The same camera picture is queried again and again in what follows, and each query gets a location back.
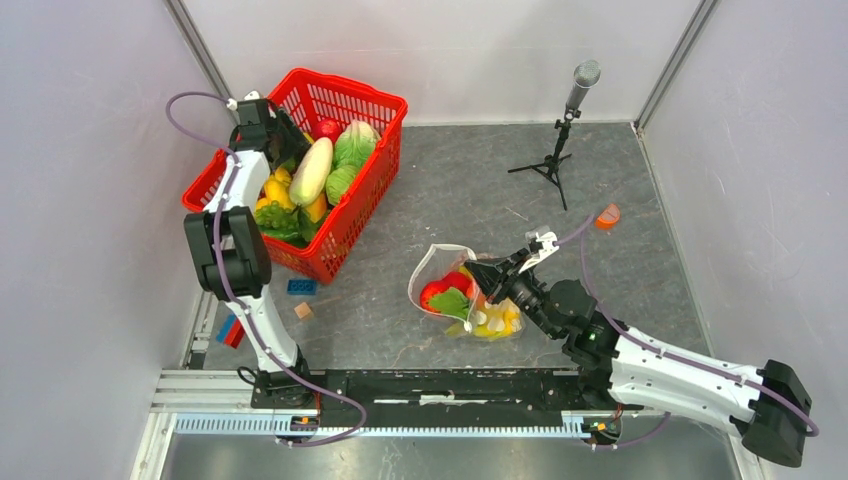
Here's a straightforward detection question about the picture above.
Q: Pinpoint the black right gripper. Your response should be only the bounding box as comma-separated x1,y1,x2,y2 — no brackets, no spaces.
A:
463,248,560,340

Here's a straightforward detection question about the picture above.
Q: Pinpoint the red apple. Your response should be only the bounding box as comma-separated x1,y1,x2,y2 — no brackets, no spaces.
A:
419,280,454,314

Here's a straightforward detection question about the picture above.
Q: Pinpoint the yellow banana bunch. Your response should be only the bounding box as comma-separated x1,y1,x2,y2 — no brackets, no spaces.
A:
444,266,524,341

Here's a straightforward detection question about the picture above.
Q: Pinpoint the orange carrot with leaves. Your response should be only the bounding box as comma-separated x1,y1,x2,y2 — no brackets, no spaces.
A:
441,271,474,320

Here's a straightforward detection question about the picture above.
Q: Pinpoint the clear polka dot zip bag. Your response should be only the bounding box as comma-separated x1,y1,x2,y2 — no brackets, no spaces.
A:
407,243,525,342

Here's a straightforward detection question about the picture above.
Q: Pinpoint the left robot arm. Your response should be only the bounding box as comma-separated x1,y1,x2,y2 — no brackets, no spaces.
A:
184,92,314,409

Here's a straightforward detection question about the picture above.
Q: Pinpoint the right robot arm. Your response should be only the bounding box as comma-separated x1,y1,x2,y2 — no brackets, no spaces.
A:
464,249,816,468

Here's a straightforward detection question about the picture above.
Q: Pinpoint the white radish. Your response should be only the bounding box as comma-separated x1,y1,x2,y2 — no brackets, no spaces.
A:
288,137,334,206

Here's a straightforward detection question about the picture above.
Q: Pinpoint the red tomato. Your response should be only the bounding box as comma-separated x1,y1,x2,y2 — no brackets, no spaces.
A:
311,118,344,143

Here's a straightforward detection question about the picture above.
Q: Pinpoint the yellow bell pepper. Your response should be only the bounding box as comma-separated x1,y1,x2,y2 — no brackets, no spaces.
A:
256,167,330,223

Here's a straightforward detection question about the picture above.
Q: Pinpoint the red plastic shopping basket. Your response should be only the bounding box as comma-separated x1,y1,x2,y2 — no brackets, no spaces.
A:
182,68,408,291

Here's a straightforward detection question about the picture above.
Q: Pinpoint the round green cabbage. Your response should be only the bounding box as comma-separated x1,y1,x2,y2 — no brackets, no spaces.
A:
325,164,359,206

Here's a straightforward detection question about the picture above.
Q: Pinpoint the napa cabbage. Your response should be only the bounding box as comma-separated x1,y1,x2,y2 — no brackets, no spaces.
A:
332,120,381,169

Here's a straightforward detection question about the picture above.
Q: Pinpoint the green leafy lettuce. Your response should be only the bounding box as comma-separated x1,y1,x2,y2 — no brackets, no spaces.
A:
255,202,321,248

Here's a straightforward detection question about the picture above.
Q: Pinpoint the black microphone tripod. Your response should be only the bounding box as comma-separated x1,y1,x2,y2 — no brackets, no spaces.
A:
507,107,582,211

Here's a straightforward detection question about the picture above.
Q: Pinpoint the orange small block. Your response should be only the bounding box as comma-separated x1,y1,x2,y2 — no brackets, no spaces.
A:
594,203,621,230

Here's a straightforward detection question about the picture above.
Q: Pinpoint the blue lego brick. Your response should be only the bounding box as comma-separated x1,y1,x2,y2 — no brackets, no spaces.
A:
286,278,317,296

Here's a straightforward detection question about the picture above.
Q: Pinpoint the light wooden cube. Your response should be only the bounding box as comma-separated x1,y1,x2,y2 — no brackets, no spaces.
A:
293,302,314,321

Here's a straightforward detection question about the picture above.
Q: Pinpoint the red lego brick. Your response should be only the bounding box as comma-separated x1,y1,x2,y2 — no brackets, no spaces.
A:
215,314,245,349

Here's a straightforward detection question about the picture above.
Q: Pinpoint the silver microphone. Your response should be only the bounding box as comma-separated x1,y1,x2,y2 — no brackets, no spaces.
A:
566,59,601,111

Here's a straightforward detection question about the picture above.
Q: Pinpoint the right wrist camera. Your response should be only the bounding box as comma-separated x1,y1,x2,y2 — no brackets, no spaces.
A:
519,226,559,273

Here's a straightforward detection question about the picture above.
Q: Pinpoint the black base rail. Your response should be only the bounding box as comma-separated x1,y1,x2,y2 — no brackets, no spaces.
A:
251,368,618,429

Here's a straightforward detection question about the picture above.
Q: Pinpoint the aluminium frame rail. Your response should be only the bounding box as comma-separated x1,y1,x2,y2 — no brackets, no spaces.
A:
129,291,773,480

